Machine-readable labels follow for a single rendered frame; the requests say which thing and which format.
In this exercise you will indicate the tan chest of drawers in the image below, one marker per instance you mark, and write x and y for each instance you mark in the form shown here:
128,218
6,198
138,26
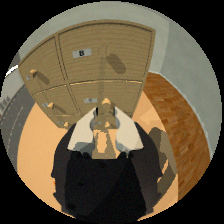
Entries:
68,82

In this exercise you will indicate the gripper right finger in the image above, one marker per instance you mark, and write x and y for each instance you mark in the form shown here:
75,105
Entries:
132,139

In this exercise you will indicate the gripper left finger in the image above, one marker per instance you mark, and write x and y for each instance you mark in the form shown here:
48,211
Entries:
77,140

